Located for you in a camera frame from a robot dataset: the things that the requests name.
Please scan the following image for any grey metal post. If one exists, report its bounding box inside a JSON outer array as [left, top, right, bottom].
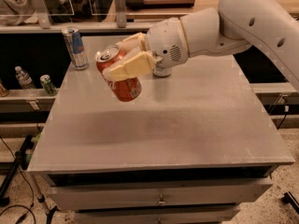
[[114, 0, 127, 28], [32, 0, 52, 29]]

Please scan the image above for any grey drawer cabinet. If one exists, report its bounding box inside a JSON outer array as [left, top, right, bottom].
[[27, 32, 295, 224]]

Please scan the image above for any black floor cable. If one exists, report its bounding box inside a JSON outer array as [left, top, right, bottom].
[[0, 135, 37, 224]]

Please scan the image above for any grey metal post left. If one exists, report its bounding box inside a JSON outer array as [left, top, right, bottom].
[[32, 0, 52, 29]]

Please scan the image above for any small green can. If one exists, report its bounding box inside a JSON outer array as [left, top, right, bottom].
[[40, 75, 57, 96]]

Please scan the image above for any grey drawer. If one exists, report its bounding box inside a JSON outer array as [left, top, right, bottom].
[[74, 205, 240, 224], [49, 177, 272, 210]]

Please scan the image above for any grey metal post middle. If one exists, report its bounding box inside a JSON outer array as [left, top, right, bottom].
[[114, 0, 127, 28]]

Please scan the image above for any red coke can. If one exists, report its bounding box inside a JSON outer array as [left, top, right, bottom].
[[95, 45, 142, 102]]

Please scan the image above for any blue silver red bull can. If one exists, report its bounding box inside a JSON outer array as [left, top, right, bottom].
[[62, 27, 89, 70]]

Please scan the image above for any black tripod stand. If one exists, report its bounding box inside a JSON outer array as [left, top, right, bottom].
[[0, 135, 34, 207]]

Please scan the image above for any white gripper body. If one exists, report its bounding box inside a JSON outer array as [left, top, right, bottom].
[[146, 18, 189, 68]]

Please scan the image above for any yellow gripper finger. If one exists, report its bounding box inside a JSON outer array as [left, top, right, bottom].
[[117, 33, 146, 53], [103, 51, 155, 82]]

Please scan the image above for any black object on floor right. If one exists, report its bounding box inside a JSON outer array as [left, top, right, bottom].
[[282, 191, 299, 215]]

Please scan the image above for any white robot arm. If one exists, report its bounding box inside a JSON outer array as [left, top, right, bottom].
[[103, 0, 299, 90]]

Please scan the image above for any green white 7up can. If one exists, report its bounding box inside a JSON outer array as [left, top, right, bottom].
[[153, 66, 172, 77]]

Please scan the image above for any upper grey drawer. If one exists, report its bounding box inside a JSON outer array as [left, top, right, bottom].
[[49, 177, 272, 210]]

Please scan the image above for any clear plastic water bottle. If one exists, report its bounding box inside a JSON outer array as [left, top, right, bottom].
[[15, 66, 36, 90]]

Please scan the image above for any brown bottle at left edge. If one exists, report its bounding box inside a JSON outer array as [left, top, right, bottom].
[[0, 79, 9, 97]]

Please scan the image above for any lower grey drawer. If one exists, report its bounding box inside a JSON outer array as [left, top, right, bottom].
[[74, 205, 240, 224]]

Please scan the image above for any grey cloth pile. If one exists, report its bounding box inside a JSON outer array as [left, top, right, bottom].
[[0, 0, 72, 26]]

